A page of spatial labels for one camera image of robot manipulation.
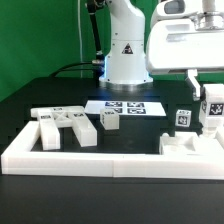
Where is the black cable bundle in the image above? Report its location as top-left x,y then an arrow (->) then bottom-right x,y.
49,0 -> 107,78

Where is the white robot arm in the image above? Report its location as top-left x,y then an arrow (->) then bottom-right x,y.
86,0 -> 224,100

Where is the white U-shaped boundary frame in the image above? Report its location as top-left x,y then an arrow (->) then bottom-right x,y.
1,121 -> 224,180

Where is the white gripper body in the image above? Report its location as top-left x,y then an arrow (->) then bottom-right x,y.
146,0 -> 224,74

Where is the white tagged cube left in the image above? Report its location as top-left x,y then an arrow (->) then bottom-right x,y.
175,109 -> 191,127

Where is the white chair back frame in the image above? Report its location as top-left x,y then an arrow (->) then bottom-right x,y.
31,106 -> 97,150

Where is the white marker sheet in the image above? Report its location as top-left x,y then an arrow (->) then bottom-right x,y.
85,100 -> 166,117

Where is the white chair seat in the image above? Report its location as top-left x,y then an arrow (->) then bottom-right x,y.
159,132 -> 224,156

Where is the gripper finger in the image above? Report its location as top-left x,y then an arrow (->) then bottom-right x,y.
185,69 -> 201,101

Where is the white thin cable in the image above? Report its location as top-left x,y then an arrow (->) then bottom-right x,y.
77,0 -> 84,79

